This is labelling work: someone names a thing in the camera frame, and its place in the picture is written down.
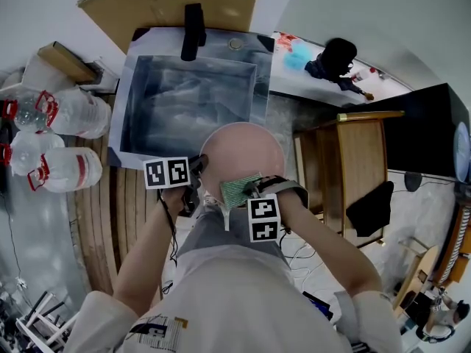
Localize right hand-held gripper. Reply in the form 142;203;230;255
242;175;309;243

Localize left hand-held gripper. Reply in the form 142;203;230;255
142;154;210;217

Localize green scrubber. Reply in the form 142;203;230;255
219;173;263;213

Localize pink plate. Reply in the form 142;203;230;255
198;121;286;210

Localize person's left forearm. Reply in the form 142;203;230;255
112;188;185;318

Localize person's right forearm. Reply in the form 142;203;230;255
278;193;383;298

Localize person's grey trousers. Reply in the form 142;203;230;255
176;206;291;268

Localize stainless steel sink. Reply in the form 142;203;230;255
108;26;276;169

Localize wooden cabinet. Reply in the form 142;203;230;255
293;110;406;249

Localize person's white shirt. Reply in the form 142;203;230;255
64;243;404;353

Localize wooden slat pallet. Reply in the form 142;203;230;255
65;93;177;298

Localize white counter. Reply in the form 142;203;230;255
269;30;414;108

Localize black cloth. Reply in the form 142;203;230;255
345;180;395;238

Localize large clear water bottle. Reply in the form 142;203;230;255
0;130;65;177
1;93;42;132
35;88;113;140
27;147;103;193

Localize black faucet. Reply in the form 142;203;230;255
180;2;207;62

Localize blue bath sponge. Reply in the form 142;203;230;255
283;44;314;70

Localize red plastic item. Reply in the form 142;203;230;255
275;32;297;53

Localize black bag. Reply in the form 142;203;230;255
304;38;358;92

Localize small white red-capped bottle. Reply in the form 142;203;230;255
351;67;377;82

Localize black round stand base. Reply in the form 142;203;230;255
403;171;424;193

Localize large cardboard box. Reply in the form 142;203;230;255
76;0;261;55

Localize small cardboard box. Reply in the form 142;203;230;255
36;41;99;85

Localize black table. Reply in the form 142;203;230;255
344;82;471;179

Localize striped wooden furniture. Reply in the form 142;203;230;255
436;203;471;285

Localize white round fan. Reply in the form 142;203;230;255
453;121;471;182

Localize white metal rack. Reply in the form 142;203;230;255
14;290;80;353

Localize black cable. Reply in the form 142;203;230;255
157;189;180;268

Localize white cable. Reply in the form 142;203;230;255
281;229;332;282

